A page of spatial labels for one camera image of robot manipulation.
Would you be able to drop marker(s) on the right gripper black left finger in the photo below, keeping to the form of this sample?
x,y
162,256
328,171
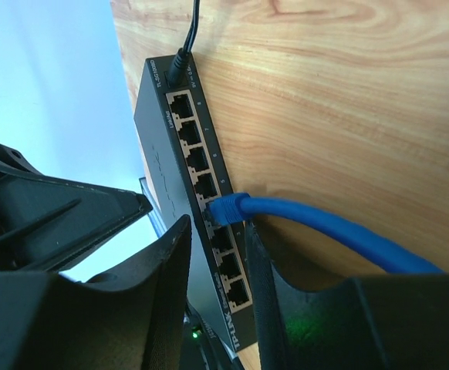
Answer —
x,y
129,317

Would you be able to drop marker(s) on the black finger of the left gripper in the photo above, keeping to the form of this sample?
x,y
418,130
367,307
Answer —
x,y
51,224

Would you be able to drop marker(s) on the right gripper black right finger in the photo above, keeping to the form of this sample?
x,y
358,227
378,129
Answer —
x,y
392,321

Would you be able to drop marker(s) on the black network switch box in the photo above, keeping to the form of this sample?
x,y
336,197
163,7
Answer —
x,y
188,171

